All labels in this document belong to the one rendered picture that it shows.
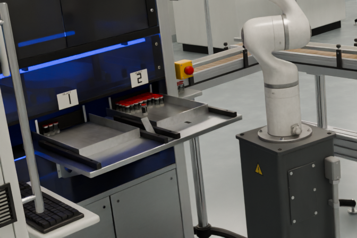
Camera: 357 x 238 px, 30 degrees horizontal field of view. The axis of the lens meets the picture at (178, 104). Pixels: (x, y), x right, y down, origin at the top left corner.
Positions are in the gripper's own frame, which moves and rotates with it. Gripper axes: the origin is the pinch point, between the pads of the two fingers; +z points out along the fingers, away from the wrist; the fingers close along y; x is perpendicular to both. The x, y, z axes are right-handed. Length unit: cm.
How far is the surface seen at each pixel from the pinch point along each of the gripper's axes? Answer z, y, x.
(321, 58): 30, 18, -40
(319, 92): 46, 14, -50
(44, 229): -72, -107, -90
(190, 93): 14, -46, -38
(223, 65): 32.3, -24.7, -24.2
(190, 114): -17, -51, -57
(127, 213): 13, -90, -77
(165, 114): -10, -60, -50
